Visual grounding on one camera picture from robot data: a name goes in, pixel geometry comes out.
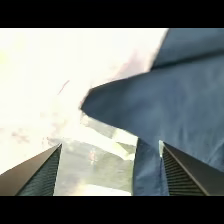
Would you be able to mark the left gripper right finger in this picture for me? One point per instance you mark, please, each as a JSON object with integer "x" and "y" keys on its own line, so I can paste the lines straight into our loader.
{"x": 190, "y": 176}

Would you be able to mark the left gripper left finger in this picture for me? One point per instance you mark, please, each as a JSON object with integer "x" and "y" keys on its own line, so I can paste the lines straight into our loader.
{"x": 36, "y": 176}

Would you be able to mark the blue garment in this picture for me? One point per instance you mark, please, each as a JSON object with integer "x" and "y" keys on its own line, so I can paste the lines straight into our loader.
{"x": 180, "y": 106}

